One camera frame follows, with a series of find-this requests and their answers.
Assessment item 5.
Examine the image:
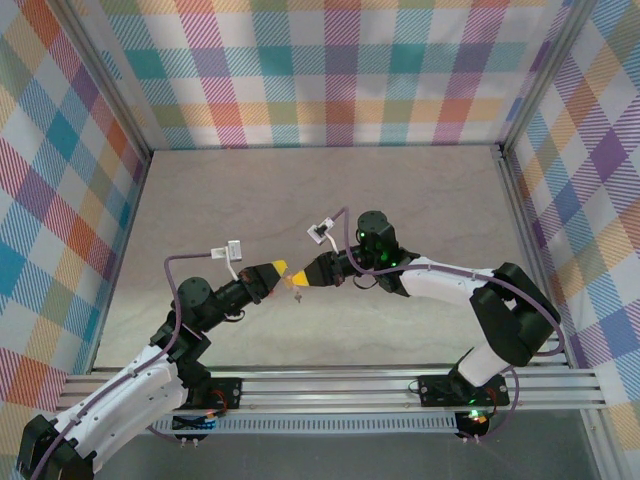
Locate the short aluminium frame post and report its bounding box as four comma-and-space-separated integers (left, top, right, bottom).
579, 409, 619, 480

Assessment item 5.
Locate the aluminium frame bar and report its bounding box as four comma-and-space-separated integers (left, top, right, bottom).
89, 149, 154, 374
492, 144, 574, 369

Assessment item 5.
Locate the small board with LED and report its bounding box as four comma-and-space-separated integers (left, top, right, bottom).
453, 408, 492, 441

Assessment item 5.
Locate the blue terminal board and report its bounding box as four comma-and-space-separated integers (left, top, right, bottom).
172, 409, 219, 434

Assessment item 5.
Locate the purple cable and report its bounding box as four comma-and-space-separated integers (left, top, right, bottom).
327, 207, 566, 444
27, 251, 221, 480

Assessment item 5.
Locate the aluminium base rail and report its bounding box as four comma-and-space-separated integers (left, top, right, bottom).
59, 367, 609, 414

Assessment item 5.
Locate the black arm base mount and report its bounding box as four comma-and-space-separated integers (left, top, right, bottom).
417, 374, 511, 409
198, 377, 244, 413

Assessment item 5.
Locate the white slotted cable duct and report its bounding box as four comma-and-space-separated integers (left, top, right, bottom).
112, 412, 484, 437

